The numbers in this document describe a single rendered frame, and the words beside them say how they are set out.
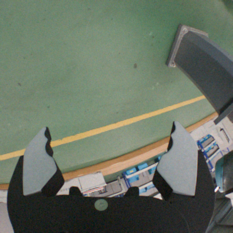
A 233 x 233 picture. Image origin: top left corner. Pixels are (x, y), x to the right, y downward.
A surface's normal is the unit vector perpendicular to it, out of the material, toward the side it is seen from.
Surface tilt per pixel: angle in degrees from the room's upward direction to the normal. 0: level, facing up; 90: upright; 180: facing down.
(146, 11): 0
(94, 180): 90
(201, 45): 90
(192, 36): 90
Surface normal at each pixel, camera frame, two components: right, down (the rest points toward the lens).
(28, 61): 0.35, 0.79
